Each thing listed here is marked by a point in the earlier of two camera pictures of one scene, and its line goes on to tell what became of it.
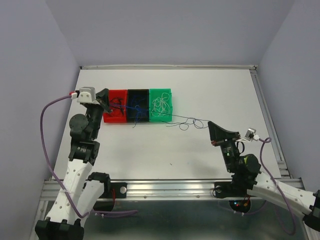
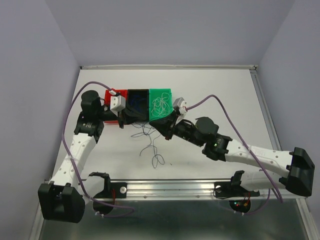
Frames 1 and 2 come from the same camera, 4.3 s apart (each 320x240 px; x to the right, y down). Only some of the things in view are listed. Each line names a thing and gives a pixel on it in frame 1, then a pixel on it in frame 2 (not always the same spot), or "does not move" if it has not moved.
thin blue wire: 161,112 -> 152,134
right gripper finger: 218,135 -> 163,125
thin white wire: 160,107 does not move
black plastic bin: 138,105 does not move
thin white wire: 160,106 does not move
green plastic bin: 160,105 does not move
